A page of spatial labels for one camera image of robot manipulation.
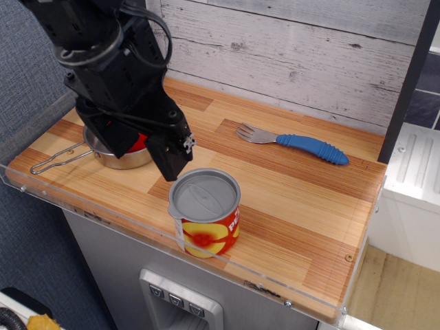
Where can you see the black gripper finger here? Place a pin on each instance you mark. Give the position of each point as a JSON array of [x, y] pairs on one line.
[[169, 154]]

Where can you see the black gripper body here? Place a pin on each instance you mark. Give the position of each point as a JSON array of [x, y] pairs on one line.
[[118, 103]]

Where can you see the orange yellow tin can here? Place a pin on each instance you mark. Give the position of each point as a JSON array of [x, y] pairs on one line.
[[204, 204]]

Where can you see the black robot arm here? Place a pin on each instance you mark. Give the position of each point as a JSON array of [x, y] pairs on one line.
[[99, 34]]

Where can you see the yellow object at corner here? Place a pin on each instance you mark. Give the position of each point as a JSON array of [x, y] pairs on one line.
[[42, 322]]

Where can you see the red toy bell pepper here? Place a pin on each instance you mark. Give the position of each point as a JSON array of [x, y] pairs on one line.
[[140, 144]]

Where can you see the small steel pan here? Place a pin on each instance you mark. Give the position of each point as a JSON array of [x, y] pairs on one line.
[[91, 145]]

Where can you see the grey toy fridge cabinet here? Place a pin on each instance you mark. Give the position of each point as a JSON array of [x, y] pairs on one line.
[[118, 263]]

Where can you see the clear acrylic table guard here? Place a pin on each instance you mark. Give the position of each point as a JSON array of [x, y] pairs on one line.
[[303, 220]]

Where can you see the white toy sink unit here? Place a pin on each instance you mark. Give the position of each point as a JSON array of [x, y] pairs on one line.
[[405, 222]]

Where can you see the blue handled fork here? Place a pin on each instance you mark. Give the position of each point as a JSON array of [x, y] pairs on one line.
[[323, 150]]

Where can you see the dark vertical post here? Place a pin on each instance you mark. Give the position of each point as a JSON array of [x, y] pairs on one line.
[[416, 65]]

